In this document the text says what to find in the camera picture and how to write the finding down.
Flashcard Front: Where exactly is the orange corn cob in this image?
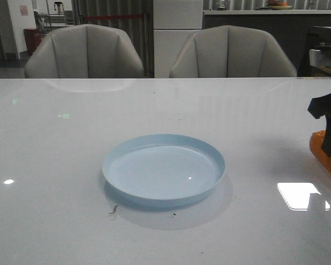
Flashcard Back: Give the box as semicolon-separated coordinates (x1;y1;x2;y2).
309;130;331;174

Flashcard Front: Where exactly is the light blue round plate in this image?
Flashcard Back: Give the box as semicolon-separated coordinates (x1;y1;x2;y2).
102;134;226;208

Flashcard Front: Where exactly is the grey counter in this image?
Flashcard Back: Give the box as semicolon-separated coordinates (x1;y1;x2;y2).
202;9;331;76

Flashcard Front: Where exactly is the grey chair right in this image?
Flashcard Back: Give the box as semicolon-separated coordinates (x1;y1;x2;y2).
169;25;297;78

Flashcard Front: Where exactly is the grey chair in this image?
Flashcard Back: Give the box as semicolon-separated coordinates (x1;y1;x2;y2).
24;24;144;78
169;25;297;78

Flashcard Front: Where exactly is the fruit bowl on counter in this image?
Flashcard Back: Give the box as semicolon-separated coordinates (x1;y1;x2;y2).
266;0;292;10

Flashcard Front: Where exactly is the white cabinet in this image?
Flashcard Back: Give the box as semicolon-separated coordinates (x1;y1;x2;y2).
153;1;203;78

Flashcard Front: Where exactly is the grey chair left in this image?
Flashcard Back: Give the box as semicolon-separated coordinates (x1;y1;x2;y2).
24;24;144;78

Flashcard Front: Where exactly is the red bin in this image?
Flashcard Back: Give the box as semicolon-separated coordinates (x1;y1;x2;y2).
23;28;41;56

